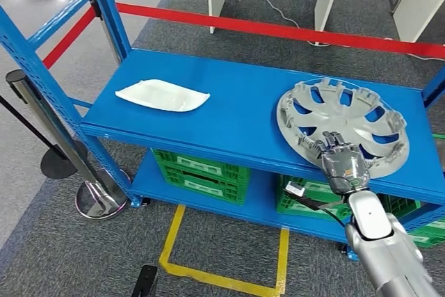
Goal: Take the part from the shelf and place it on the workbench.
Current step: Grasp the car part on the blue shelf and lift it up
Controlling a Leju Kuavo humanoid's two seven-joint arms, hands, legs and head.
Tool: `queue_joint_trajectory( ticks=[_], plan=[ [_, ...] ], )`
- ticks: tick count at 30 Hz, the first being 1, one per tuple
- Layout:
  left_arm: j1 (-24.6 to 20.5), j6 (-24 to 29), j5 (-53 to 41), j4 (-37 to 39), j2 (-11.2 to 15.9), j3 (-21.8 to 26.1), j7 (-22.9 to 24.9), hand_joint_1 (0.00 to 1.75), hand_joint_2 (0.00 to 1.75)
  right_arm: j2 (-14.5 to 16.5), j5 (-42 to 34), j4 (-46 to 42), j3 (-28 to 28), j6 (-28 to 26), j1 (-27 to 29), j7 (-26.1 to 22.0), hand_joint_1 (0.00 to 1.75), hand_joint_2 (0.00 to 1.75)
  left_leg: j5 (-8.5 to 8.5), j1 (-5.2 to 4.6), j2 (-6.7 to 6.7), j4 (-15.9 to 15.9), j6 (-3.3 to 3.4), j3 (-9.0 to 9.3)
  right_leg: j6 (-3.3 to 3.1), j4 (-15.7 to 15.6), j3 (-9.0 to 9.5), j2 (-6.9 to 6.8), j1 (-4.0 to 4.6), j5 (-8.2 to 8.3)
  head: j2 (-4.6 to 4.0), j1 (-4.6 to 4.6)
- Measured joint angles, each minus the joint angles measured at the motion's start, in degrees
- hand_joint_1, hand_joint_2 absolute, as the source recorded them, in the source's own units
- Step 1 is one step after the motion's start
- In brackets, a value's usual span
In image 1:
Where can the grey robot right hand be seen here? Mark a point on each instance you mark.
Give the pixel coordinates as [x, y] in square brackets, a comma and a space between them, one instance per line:
[344, 168]

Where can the black stanchion post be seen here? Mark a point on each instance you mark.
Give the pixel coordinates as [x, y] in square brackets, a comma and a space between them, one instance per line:
[55, 166]

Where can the white plastic trim part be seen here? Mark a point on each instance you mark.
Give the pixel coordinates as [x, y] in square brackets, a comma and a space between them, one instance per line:
[163, 97]

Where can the green folding plastic crate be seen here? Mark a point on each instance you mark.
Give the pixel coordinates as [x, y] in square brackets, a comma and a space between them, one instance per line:
[431, 235]
[305, 212]
[201, 166]
[205, 189]
[313, 189]

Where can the long red barrier belt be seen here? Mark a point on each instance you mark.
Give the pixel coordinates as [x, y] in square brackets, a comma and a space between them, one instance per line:
[277, 30]

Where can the short red barrier belt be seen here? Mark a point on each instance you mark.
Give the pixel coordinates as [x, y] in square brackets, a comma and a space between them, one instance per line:
[69, 37]

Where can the white desk panel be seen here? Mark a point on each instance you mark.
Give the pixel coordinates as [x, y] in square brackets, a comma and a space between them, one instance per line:
[420, 4]

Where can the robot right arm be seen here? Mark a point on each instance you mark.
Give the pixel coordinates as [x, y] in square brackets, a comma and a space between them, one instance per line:
[382, 249]

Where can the grey plastic wheel hubcap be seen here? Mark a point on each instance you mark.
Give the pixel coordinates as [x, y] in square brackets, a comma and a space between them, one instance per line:
[348, 110]

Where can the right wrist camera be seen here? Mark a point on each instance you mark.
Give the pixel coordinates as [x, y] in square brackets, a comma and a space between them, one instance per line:
[295, 189]

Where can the blue metal shelf rack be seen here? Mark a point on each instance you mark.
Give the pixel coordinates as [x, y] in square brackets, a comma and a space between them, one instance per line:
[236, 101]

